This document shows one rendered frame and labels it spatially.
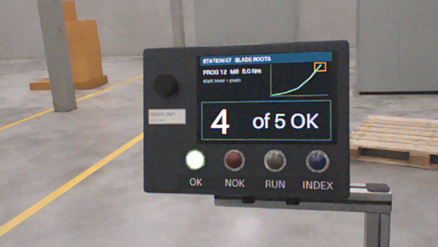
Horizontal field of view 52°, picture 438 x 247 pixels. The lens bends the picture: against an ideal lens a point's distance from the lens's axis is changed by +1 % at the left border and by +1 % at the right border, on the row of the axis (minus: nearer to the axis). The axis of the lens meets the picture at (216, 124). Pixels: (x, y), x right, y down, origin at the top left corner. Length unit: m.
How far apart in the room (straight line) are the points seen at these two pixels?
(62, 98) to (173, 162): 6.14
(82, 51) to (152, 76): 8.10
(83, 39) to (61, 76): 2.10
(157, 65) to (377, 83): 6.04
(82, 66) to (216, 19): 2.60
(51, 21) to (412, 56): 4.83
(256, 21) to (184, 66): 7.55
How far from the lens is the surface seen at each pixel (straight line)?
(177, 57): 0.58
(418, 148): 3.83
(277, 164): 0.54
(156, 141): 0.58
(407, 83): 6.59
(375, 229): 0.65
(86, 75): 8.67
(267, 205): 0.64
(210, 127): 0.56
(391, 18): 6.48
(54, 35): 6.60
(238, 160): 0.55
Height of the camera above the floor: 1.30
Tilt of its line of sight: 14 degrees down
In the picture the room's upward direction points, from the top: 4 degrees counter-clockwise
